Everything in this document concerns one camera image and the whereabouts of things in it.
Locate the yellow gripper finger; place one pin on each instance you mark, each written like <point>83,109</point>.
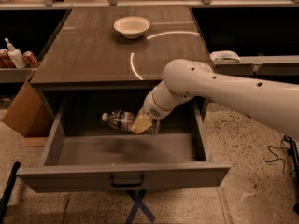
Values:
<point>141,124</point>

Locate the clear plastic water bottle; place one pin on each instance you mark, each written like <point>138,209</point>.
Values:
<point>123,120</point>

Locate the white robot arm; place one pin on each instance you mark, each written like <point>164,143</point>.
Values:
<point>274,104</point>

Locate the open grey top drawer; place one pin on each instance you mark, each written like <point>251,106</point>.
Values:
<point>82,153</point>

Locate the grey cabinet with wood top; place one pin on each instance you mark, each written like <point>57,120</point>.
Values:
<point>97,67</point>

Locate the white paper bowl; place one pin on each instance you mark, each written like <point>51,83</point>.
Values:
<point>131,27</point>

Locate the folded white cloth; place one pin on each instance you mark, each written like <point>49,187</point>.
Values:
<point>224,56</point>

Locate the brown cardboard box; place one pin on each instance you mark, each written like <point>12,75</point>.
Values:
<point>27,115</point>

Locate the red soda can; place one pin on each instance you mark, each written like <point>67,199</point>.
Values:
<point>31,59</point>

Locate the red snack can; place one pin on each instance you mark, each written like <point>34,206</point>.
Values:
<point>5,60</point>

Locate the black stand at right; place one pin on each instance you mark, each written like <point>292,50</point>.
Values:
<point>293,152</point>

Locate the black pole at left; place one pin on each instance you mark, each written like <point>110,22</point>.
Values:
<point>8,190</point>

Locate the black drawer handle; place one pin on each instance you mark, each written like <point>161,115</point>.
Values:
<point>126,182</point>

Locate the grey metal shelf rail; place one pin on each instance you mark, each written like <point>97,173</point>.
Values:
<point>261,66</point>

